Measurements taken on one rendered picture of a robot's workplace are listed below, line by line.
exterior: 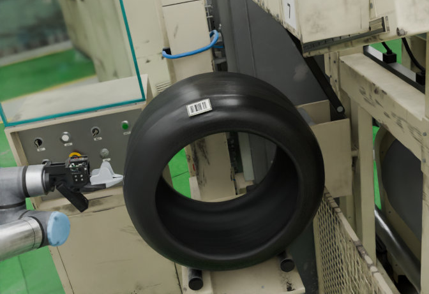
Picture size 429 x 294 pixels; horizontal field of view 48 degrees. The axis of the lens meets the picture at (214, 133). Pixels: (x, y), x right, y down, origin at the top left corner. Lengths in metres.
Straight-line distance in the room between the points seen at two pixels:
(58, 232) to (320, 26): 0.85
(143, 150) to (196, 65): 0.41
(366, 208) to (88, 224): 1.13
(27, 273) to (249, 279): 2.05
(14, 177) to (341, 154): 1.04
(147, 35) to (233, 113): 3.52
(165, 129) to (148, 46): 3.49
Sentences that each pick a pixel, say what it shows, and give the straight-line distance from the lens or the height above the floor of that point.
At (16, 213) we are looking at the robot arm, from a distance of 1.46.
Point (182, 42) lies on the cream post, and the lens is 1.55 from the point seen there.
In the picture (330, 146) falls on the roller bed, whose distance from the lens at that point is 1.69.
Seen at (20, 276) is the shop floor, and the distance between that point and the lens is 3.43.
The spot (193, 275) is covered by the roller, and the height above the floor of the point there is 0.92.
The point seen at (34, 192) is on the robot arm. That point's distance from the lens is 1.44.
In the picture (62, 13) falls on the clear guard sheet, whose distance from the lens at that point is 1.85.
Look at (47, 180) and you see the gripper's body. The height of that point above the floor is 1.29.
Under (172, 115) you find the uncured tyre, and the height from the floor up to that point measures 1.44.
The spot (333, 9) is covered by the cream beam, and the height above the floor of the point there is 1.69.
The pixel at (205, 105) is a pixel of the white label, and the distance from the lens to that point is 1.23.
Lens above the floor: 1.89
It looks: 24 degrees down
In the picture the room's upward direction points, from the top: 10 degrees counter-clockwise
